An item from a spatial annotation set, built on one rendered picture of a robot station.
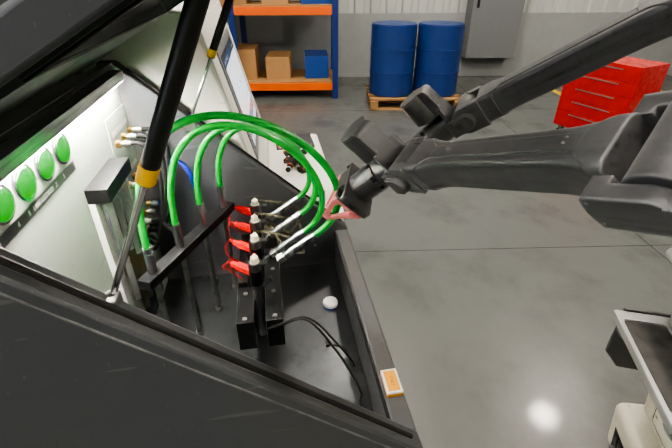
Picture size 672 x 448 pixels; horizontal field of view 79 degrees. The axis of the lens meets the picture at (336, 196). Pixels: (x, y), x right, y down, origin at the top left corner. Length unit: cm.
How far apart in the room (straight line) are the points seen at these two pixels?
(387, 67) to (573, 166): 513
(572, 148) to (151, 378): 50
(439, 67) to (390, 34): 76
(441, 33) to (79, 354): 527
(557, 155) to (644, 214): 9
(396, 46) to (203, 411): 509
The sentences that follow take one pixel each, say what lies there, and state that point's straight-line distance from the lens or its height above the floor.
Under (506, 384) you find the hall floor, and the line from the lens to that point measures 216.
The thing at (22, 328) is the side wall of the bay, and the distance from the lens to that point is 54.
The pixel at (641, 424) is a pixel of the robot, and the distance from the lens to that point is 116.
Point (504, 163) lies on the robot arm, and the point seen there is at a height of 146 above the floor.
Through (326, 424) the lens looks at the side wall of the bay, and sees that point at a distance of 66.
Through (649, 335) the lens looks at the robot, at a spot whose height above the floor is 104.
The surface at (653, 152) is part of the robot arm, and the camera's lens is 36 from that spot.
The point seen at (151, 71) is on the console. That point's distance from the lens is 110.
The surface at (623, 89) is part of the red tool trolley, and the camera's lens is 473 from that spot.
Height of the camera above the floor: 163
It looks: 29 degrees down
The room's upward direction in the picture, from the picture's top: straight up
